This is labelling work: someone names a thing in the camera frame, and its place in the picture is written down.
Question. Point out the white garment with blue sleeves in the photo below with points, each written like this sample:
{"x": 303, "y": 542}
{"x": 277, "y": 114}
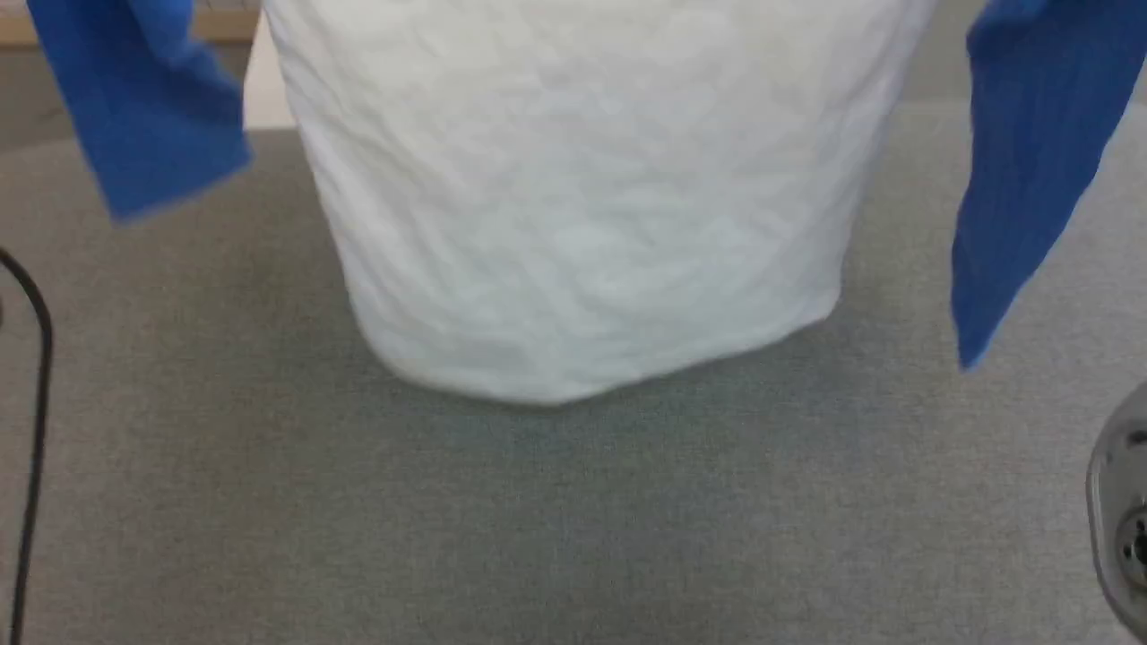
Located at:
{"x": 582, "y": 224}

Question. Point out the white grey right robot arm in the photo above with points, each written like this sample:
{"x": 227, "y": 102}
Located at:
{"x": 1125, "y": 502}

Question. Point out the white rectangular box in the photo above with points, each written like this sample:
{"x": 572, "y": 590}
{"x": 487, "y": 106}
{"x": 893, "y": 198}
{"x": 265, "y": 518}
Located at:
{"x": 260, "y": 98}

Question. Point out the grey fabric sofa seat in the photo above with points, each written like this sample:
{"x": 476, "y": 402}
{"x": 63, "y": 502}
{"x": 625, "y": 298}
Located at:
{"x": 573, "y": 537}

